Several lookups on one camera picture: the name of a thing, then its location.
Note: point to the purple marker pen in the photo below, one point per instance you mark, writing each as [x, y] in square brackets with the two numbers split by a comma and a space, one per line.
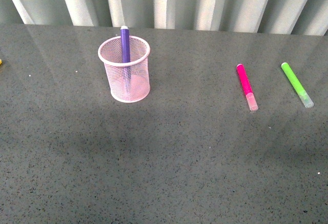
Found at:
[125, 51]

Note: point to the pink marker pen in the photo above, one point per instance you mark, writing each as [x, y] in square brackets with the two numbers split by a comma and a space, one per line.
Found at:
[247, 87]

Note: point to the pink mesh pen cup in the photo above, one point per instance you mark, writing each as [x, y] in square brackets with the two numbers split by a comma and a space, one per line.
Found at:
[109, 53]

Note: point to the green marker pen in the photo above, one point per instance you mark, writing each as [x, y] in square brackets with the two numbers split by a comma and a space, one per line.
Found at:
[296, 84]

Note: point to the grey pleated curtain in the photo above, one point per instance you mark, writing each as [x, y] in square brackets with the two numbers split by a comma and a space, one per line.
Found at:
[305, 17]

